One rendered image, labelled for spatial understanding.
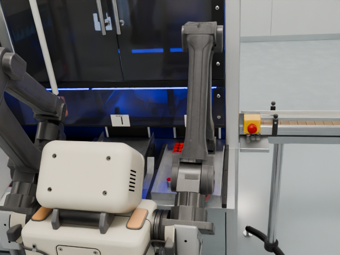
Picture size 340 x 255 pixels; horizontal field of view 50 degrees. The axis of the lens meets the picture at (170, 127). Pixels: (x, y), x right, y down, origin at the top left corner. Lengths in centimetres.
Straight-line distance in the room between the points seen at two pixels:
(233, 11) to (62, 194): 95
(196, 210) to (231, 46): 81
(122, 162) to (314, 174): 243
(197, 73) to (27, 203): 53
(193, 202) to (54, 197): 30
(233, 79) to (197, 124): 67
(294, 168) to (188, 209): 233
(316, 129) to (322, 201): 113
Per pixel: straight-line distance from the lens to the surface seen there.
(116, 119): 170
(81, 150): 81
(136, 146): 174
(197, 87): 89
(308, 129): 179
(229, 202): 139
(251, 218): 262
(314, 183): 300
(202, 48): 91
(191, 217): 84
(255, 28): 623
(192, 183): 87
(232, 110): 159
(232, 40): 148
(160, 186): 147
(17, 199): 99
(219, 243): 208
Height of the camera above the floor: 179
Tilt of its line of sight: 29 degrees down
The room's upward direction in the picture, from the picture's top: 5 degrees counter-clockwise
